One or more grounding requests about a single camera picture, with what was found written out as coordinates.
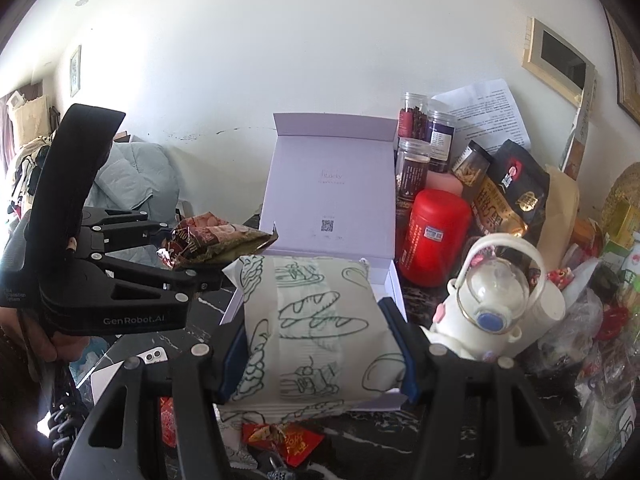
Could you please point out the brown paper bag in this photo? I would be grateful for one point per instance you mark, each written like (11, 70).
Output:
(560, 210)

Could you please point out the clear jar with purple label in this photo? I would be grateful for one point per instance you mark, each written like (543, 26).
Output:
(441, 135)

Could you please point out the cardboard box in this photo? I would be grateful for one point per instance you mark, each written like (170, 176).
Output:
(27, 120)

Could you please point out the yellow-green box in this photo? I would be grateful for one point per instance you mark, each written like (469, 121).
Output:
(625, 225)

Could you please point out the pink box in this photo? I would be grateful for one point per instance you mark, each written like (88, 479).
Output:
(445, 182)

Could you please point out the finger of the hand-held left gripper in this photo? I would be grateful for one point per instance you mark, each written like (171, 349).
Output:
(210, 280)
(135, 232)

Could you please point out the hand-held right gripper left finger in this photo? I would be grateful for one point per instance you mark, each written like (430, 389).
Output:
(232, 355)

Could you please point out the clear jar of red fruit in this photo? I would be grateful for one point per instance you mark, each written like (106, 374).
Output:
(412, 117)

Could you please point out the dark picture frame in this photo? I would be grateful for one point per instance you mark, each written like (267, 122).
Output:
(627, 75)

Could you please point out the white paper roll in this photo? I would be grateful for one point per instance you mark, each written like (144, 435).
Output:
(550, 310)

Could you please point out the red canister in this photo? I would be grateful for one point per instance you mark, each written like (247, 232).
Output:
(435, 240)

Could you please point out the printed paper sheet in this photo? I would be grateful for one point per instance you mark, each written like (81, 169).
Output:
(485, 110)

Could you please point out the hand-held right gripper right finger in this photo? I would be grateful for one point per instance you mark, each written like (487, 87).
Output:
(402, 355)

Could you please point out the brown snack packet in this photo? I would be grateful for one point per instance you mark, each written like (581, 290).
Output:
(215, 240)

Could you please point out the person's left hand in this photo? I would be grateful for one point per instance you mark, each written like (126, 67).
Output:
(65, 347)

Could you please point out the hanging clothes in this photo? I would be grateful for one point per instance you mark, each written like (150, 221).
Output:
(20, 175)

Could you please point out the red packet with white label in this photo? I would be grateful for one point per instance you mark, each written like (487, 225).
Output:
(167, 420)

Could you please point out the light wooden picture frame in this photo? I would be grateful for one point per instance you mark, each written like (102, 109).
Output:
(560, 57)

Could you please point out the straw hat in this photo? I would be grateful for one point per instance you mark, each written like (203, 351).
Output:
(625, 185)

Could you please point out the white smartphone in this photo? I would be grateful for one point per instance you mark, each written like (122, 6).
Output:
(115, 380)

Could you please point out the small red gold-print packet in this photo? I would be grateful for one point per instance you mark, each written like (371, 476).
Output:
(290, 442)

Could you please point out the black snack bag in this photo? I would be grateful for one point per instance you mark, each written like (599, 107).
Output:
(520, 190)

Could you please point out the hanging paper scroll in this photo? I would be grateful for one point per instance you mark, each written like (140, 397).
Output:
(580, 130)

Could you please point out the clear plastic bag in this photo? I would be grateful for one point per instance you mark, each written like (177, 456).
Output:
(590, 320)

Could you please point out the clear jar with dark contents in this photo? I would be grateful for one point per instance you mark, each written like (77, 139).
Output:
(412, 170)

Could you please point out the small wall picture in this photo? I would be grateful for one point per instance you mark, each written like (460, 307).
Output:
(75, 70)

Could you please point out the white cartoon water bottle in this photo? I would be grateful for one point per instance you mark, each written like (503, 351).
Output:
(480, 320)

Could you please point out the grey padded jacket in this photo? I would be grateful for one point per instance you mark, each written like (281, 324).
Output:
(135, 170)

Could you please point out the black-lidded biscuit jar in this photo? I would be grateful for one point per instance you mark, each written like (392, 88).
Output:
(472, 167)

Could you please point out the lilac gift box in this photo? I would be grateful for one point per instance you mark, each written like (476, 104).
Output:
(330, 175)

